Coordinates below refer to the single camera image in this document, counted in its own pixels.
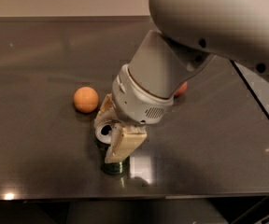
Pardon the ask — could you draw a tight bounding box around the green soda can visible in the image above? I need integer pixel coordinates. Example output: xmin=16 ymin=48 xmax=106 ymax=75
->
xmin=95 ymin=121 xmax=130 ymax=175

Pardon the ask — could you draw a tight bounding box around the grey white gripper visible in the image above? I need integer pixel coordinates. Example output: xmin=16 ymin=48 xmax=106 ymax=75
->
xmin=94 ymin=64 xmax=174 ymax=163

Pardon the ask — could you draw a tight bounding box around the red apple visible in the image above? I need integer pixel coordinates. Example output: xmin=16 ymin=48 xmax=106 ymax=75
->
xmin=174 ymin=82 xmax=188 ymax=98

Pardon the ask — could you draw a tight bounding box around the glass side table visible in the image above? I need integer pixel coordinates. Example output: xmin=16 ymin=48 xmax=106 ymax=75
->
xmin=232 ymin=61 xmax=269 ymax=119

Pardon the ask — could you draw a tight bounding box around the orange fruit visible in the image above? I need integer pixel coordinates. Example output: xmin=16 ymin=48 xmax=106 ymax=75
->
xmin=73 ymin=87 xmax=99 ymax=113

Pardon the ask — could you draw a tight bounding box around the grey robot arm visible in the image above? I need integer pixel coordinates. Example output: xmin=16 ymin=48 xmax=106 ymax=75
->
xmin=94 ymin=0 xmax=269 ymax=163

